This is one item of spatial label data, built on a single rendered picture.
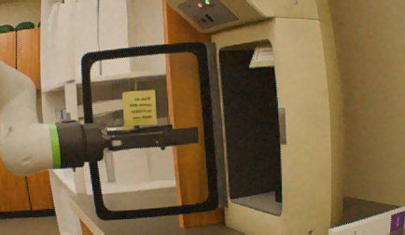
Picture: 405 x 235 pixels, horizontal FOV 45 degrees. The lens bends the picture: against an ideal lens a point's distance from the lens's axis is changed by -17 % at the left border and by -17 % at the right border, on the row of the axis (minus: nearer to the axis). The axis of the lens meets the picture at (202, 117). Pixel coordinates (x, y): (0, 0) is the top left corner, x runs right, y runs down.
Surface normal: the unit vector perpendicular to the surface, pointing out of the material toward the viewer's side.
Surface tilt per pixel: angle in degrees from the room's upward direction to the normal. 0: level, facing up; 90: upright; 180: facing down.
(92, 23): 85
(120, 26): 96
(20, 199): 90
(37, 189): 90
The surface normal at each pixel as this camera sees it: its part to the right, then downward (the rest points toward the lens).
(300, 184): 0.38, 0.02
